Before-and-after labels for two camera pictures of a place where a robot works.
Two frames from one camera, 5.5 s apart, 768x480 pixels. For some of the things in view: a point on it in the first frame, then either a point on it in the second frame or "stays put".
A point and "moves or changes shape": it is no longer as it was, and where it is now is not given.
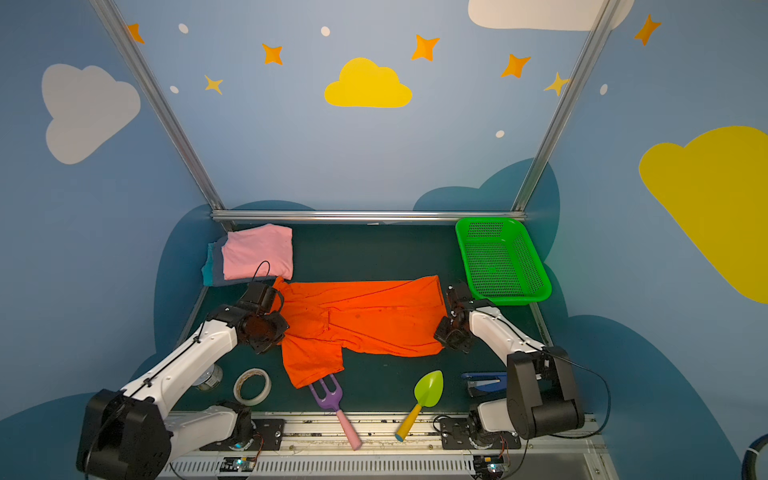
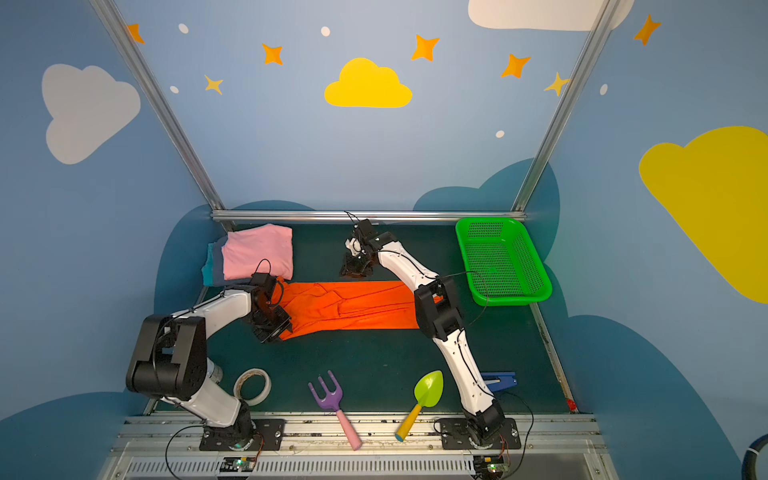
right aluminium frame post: [547, 143] stays put
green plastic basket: [501, 261] stays put
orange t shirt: [373, 318] moves or changes shape
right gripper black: [452, 327] → [357, 261]
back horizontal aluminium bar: [366, 215] stays put
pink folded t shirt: [262, 251] stays put
